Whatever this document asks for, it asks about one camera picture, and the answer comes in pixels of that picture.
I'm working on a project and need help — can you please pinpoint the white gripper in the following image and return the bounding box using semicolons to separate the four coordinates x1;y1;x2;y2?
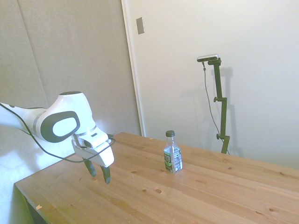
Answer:
74;145;115;185

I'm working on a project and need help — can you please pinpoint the clear plastic bottle green label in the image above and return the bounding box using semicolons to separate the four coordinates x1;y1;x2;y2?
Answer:
163;130;183;175

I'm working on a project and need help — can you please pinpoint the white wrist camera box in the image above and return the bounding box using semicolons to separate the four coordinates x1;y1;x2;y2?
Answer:
71;131;112;152

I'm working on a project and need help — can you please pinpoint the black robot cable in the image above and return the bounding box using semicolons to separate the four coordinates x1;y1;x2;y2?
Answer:
0;102;116;163

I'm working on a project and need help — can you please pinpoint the dark green camera stand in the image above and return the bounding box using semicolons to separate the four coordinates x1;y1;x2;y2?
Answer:
207;58;231;154

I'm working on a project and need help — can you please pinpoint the grey wall plate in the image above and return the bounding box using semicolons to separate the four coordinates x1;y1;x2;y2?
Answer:
136;17;145;35

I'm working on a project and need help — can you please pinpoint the grey camera on stand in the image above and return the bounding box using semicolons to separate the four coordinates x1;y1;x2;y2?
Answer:
197;53;220;63

